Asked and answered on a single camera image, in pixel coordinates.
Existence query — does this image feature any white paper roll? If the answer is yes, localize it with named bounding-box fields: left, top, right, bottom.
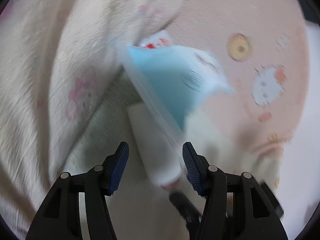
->
left=127, top=103, right=182, bottom=189

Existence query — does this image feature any blue tissue pack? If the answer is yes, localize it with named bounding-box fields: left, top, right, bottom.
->
left=118, top=44, right=234, bottom=144

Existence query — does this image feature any white red spout pouch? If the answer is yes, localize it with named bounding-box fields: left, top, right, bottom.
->
left=137, top=30, right=174, bottom=49

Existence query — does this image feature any black pen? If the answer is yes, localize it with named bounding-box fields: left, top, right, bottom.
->
left=169, top=191, right=202, bottom=224

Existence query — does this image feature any pink cartoon blanket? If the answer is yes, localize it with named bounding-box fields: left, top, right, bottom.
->
left=0, top=0, right=311, bottom=240

